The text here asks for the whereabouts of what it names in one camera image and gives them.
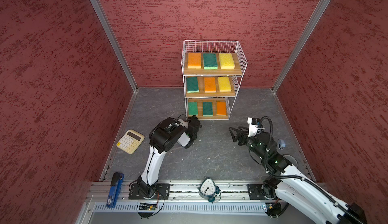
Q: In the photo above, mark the beige calculator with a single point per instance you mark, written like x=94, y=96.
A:
x=130, y=141

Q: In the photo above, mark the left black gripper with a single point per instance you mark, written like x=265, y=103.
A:
x=190, y=119

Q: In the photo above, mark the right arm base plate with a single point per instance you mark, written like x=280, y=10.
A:
x=260, y=192

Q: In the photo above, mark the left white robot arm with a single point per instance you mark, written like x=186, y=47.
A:
x=162, y=139

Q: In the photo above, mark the wooden shelf board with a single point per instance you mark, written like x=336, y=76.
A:
x=214, y=102
x=236, y=72
x=201, y=94

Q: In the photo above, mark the dark green sponge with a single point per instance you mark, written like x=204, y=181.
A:
x=192, y=85
x=210, y=61
x=207, y=109

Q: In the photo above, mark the white wire shelf rack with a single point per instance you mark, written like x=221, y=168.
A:
x=216, y=47

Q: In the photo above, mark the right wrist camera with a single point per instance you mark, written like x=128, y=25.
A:
x=254, y=127

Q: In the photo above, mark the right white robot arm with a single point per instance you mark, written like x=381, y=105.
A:
x=287, y=183

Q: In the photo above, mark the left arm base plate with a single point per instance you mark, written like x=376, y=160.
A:
x=138, y=192

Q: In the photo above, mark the orange sponge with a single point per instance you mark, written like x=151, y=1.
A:
x=209, y=85
x=194, y=60
x=221, y=109

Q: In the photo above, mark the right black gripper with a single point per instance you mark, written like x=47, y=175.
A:
x=244, y=134

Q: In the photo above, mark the brown tape roll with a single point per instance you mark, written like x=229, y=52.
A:
x=291, y=159

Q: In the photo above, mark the aluminium mounting rail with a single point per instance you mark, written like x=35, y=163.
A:
x=181, y=191

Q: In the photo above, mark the top wooden shelf board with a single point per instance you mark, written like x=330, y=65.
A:
x=236, y=72

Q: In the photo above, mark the bottom wooden shelf board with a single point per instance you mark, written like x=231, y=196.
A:
x=214, y=102

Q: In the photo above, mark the yellow sponge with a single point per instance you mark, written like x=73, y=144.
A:
x=226, y=61
x=224, y=84

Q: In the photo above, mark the light green sponge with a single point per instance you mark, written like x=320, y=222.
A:
x=192, y=108

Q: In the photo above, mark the middle wooden shelf board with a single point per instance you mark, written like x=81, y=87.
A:
x=201, y=94

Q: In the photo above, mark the white kitchen timer dial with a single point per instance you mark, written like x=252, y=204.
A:
x=210, y=191

